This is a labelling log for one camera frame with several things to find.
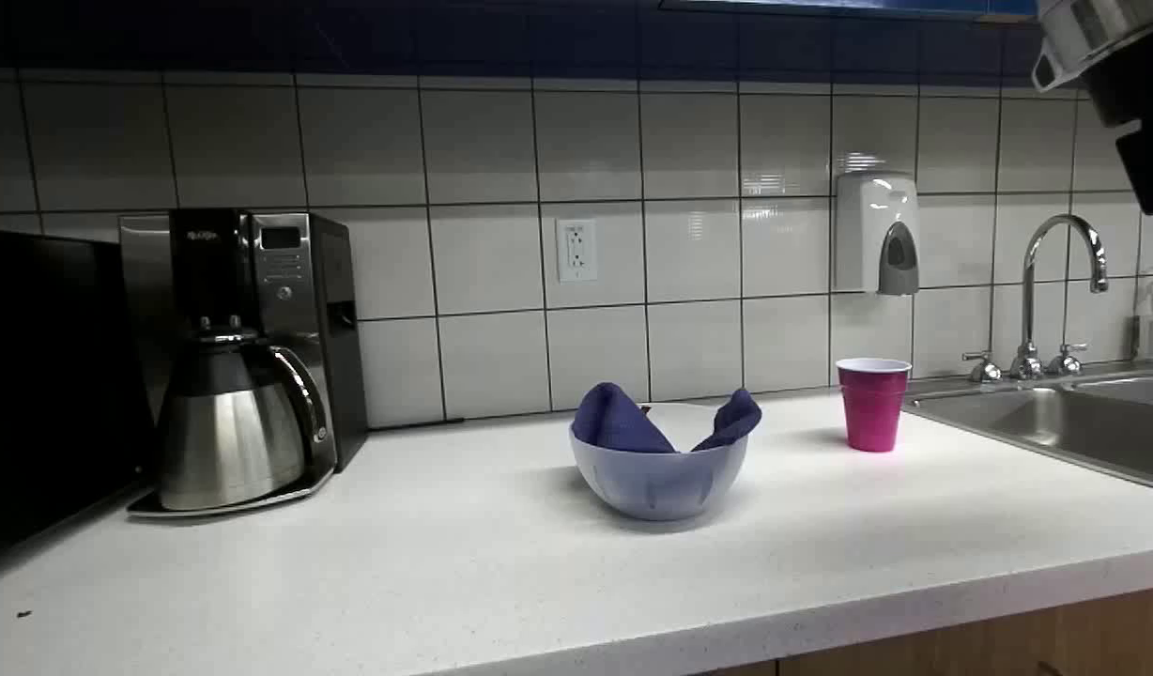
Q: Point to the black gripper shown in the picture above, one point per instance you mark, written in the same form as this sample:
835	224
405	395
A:
1139	87

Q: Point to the blue towel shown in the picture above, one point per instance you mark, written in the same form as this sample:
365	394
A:
617	423

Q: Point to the clear bowl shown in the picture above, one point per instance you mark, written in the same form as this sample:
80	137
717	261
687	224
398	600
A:
654	484

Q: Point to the chrome faucet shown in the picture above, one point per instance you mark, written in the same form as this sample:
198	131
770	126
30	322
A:
1036	250

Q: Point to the white soap dispenser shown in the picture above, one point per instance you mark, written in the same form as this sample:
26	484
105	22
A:
872	226

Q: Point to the stainless steel sink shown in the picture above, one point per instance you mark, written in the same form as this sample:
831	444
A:
1076	420

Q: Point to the pink plastic cup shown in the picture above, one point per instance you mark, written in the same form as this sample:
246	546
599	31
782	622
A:
872	408

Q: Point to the wooden base cabinet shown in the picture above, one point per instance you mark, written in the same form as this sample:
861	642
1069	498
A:
1036	637

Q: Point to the black coffee maker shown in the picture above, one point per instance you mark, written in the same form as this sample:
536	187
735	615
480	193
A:
294	301

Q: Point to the stainless steel carafe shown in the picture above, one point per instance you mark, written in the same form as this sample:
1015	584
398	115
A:
231	435

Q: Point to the black microwave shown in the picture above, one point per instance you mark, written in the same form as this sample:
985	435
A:
51	377

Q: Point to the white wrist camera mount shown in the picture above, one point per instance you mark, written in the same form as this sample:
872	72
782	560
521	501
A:
1083	31

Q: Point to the white wall outlet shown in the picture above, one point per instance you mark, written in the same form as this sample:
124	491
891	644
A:
574	250

